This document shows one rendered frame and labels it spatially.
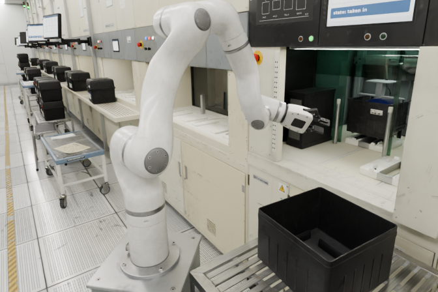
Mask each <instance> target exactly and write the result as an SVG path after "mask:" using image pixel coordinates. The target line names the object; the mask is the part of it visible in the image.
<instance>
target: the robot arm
mask: <svg viewBox="0 0 438 292"><path fill-rule="evenodd" d="M153 28H154V31H155V32H156V34H157V35H158V36H159V37H161V38H163V39H165V42H164V43H163V44H162V46H161V47H160V49H159V50H158V51H157V52H156V53H155V55H154V56H153V58H152V59H151V62H150V63H149V66H148V68H147V72H146V75H145V78H144V80H143V85H142V88H141V95H140V116H139V126H138V127H136V126H124V127H122V128H120V129H118V130H117V131H116V132H115V133H114V134H113V135H112V138H111V141H110V146H109V151H110V157H111V162H112V165H113V168H114V171H115V174H116V177H117V180H118V182H119V185H120V187H121V190H122V193H123V198H124V208H125V214H126V225H127V232H128V242H127V243H126V246H125V249H124V250H123V252H122V253H121V255H120V258H119V266H120V269H121V270H122V272H123V273H124V274H125V275H127V276H129V277H131V278H135V279H142V280H144V279H150V278H156V277H158V276H161V275H163V274H165V273H166V272H168V271H170V270H171V269H172V268H173V267H174V266H175V265H176V264H177V262H178V260H179V257H180V250H179V246H178V244H177V243H176V242H175V241H173V240H172V239H170V238H168V229H167V220H166V204H165V195H164V189H163V186H162V183H161V181H160V179H159V177H158V176H159V175H161V174H162V173H163V172H165V170H166V169H167V168H168V166H169V164H170V162H171V157H172V154H173V108H174V103H175V97H176V95H177V91H178V88H179V85H180V82H181V79H182V76H183V74H184V71H185V70H186V68H187V66H188V65H189V64H190V62H191V61H192V59H193V58H194V57H195V56H196V55H197V54H198V53H199V51H200V50H201V49H202V47H203V46H204V45H205V43H206V41H207V39H208V37H209V35H211V34H216V35H217V37H218V39H219V41H220V44H221V46H222V48H223V51H224V53H225V55H226V57H227V60H228V61H229V64H230V66H231V68H232V70H233V73H234V75H235V78H236V82H237V94H238V99H239V103H240V106H241V111H242V112H243V113H244V116H245V118H246V120H247V121H248V124H249V125H250V126H251V127H252V128H253V129H255V130H262V129H264V128H266V127H267V125H268V123H269V121H273V122H275V123H280V124H281V125H282V126H284V127H286V128H288V129H290V130H293V131H296V132H298V133H301V134H303V133H305V132H317V133H319V134H324V128H322V127H320V126H316V125H314V126H312V125H311V124H310V123H311V122H312V121H316V122H319V124H322V125H325V126H330V120H328V119H325V118H322V117H321V116H320V115H319V113H318V110H317V108H313V109H310V108H306V107H304V106H299V105H294V104H286V103H285V102H282V101H279V100H276V99H273V98H270V97H267V96H264V95H262V94H261V89H260V81H259V68H258V65H257V62H256V59H255V57H254V53H253V51H252V48H251V46H250V43H249V41H248V38H247V36H246V33H245V30H244V27H243V25H242V22H241V19H240V17H239V15H238V13H237V11H236V9H235V8H234V6H233V5H231V4H230V3H228V2H227V1H224V0H204V1H196V2H184V3H178V4H174V5H169V6H165V7H162V8H160V9H159V10H158V11H157V12H156V13H155V15H154V17H153ZM312 113H315V114H312ZM314 117H315V118H314Z"/></svg>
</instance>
